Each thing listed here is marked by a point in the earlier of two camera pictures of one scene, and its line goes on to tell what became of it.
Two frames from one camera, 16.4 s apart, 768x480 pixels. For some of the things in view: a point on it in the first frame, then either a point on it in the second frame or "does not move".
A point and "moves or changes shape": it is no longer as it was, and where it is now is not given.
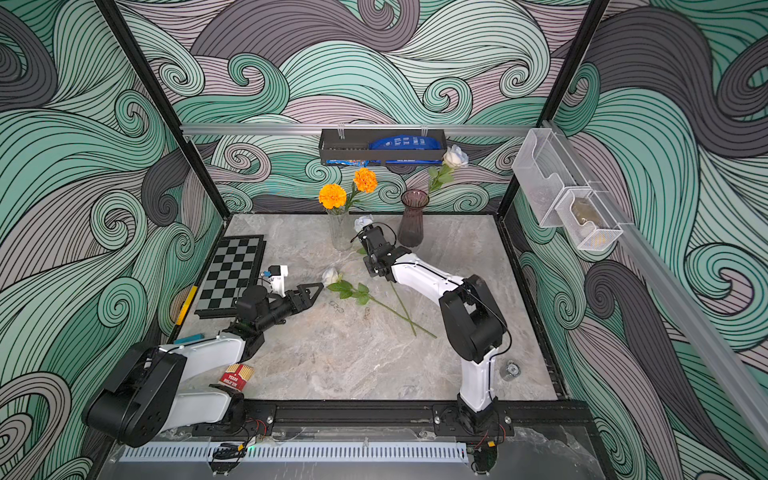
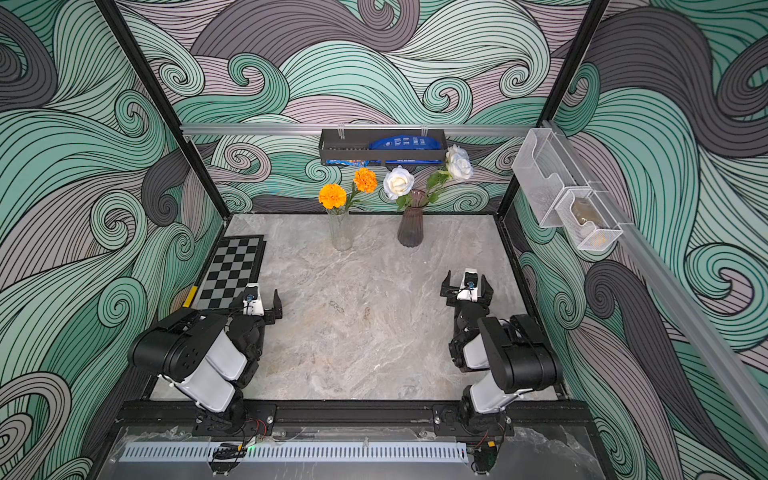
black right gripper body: (376, 264) → (464, 306)
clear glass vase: (342, 229) does not move
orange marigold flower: (332, 195) does not move
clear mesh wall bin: (545, 170) does not move
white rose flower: (332, 281) → (398, 182)
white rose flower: (453, 159) moves or changes shape
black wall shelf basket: (382, 147) does not move
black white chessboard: (236, 268) does not move
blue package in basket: (406, 142) does not move
